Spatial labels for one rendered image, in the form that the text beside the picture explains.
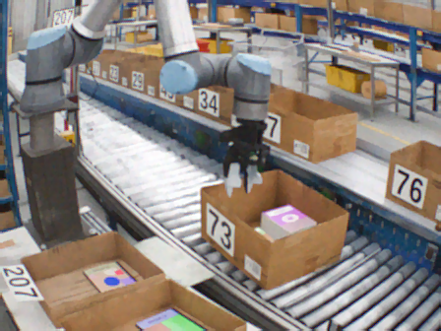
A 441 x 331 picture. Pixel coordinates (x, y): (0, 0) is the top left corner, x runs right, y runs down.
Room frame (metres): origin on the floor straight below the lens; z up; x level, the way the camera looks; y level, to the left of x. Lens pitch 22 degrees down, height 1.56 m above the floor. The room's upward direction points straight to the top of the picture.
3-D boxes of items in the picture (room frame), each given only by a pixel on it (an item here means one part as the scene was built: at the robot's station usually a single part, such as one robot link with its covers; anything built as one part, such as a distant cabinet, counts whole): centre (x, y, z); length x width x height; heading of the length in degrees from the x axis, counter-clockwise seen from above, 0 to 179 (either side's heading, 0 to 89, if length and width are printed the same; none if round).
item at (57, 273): (1.03, 0.37, 0.80); 0.38 x 0.28 x 0.10; 130
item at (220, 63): (1.30, 0.02, 1.31); 0.12 x 0.12 x 0.09; 63
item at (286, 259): (1.33, -0.16, 0.83); 0.39 x 0.29 x 0.17; 29
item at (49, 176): (1.40, 0.60, 0.91); 0.26 x 0.26 x 0.33; 41
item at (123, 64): (3.23, 0.57, 0.97); 0.39 x 0.29 x 0.17; 35
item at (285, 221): (1.40, -0.22, 0.79); 0.16 x 0.11 x 0.07; 29
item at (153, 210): (1.75, 0.07, 0.72); 0.52 x 0.05 x 0.05; 125
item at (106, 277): (1.09, 0.31, 0.76); 0.19 x 0.14 x 0.02; 38
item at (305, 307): (1.12, -0.38, 0.72); 0.52 x 0.05 x 0.05; 125
